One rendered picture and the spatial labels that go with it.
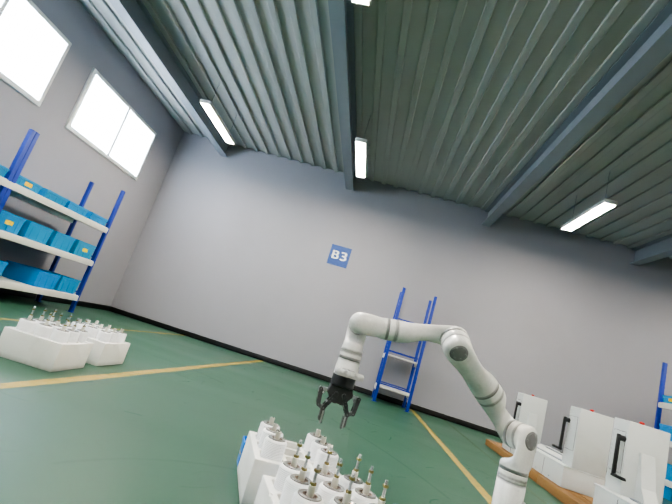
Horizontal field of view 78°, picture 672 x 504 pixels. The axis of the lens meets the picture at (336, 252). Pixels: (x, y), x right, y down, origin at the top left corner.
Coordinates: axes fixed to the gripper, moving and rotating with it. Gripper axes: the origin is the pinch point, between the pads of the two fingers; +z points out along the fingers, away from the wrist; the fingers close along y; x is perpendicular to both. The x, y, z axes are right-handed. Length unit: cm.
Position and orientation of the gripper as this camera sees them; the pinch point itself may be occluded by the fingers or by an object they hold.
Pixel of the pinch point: (331, 421)
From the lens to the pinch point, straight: 138.1
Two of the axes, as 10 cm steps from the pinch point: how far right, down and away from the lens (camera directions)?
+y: -9.4, -3.2, -1.1
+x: 1.7, -1.6, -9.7
